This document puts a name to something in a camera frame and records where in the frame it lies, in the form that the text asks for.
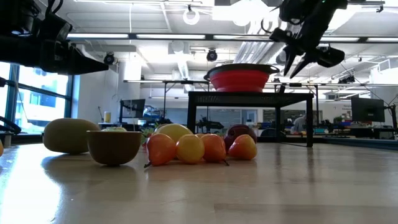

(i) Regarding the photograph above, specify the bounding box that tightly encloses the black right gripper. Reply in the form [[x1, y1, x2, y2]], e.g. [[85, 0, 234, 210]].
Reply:
[[269, 18, 324, 79]]

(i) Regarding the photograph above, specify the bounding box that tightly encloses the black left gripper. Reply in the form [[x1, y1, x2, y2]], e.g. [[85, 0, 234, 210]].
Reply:
[[39, 40, 109, 75]]

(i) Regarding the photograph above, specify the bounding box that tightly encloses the red collapsible colander bowl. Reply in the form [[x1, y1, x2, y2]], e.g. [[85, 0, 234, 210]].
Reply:
[[203, 63, 280, 93]]

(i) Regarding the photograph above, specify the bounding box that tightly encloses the dark red pomegranate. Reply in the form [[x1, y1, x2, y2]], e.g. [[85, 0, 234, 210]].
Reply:
[[223, 124, 258, 153]]

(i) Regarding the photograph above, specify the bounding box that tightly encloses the yellow toy lemon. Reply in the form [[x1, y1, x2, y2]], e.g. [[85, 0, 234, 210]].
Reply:
[[154, 123, 194, 144]]

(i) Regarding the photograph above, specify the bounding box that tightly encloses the black perforated metal shelf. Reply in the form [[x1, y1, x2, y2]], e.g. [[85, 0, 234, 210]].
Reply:
[[187, 91, 315, 148]]

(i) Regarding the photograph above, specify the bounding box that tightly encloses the person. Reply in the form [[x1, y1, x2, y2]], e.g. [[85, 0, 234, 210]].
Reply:
[[292, 114, 307, 133]]

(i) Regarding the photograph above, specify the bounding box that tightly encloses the black computer monitor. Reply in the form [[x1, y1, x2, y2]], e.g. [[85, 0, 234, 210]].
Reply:
[[120, 98, 146, 119], [351, 96, 386, 123]]

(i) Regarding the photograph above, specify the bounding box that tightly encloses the green-yellow mango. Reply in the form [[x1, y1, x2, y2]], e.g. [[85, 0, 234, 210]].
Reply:
[[42, 118, 101, 155]]

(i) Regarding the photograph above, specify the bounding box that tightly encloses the black office chair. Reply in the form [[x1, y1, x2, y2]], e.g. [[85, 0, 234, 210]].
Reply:
[[259, 128, 287, 138]]

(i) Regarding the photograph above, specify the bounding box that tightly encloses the green kiwi half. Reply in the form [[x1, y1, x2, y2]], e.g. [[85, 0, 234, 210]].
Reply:
[[86, 126, 143, 166]]

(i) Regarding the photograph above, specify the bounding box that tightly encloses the long ceiling light fixture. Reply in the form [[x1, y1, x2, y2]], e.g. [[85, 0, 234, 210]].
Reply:
[[67, 32, 398, 44]]

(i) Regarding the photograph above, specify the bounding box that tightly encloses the red toy strawberry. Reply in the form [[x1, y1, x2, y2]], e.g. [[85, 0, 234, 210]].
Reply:
[[141, 128, 156, 149]]

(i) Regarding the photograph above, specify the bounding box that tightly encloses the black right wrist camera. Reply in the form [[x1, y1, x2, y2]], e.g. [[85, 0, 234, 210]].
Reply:
[[317, 46, 345, 68]]

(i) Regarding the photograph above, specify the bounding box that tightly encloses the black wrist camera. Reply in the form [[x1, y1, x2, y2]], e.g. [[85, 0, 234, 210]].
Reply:
[[39, 12, 73, 41], [317, 46, 345, 68]]

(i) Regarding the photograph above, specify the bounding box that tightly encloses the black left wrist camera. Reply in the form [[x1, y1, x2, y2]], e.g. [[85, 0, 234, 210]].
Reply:
[[39, 12, 73, 41]]

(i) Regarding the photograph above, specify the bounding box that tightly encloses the white ceiling ring lamp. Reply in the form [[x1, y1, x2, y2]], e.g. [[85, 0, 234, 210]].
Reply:
[[182, 7, 200, 26]]

